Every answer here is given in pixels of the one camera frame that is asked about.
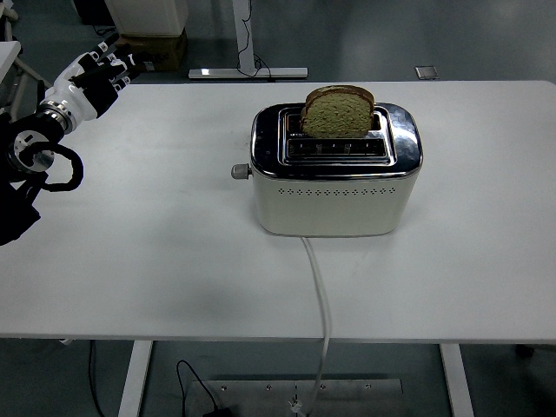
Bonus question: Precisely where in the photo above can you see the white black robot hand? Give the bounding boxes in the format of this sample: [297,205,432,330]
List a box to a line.
[43,32,156,122]

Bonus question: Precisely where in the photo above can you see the cream and chrome toaster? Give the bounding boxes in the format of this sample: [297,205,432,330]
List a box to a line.
[230,102,425,238]

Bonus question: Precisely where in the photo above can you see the black box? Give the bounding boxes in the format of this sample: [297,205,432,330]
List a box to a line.
[72,0,116,26]

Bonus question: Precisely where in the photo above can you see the brown cardboard box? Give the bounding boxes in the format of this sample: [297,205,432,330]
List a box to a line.
[115,28,190,73]

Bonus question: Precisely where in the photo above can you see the white desk stand foot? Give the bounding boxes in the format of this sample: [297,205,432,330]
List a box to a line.
[188,0,309,82]

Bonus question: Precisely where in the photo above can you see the brown bread slice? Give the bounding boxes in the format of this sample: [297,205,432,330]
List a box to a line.
[299,84,376,140]

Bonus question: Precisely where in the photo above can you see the white table leg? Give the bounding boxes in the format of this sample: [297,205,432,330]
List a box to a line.
[116,341,154,417]
[439,342,475,417]

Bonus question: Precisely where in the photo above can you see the grey metal plate with screws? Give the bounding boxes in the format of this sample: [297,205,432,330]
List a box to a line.
[190,379,404,417]

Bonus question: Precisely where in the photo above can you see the black cable on stand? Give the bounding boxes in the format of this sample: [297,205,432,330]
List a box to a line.
[236,0,273,83]

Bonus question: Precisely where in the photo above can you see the thin black cable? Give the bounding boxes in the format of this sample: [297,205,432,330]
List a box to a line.
[88,340,107,417]

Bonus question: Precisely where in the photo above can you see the white toaster power cord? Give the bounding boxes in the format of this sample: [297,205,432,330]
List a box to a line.
[288,236,334,417]

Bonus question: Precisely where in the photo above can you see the black cable with adapter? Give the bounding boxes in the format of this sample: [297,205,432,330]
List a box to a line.
[175,359,234,417]

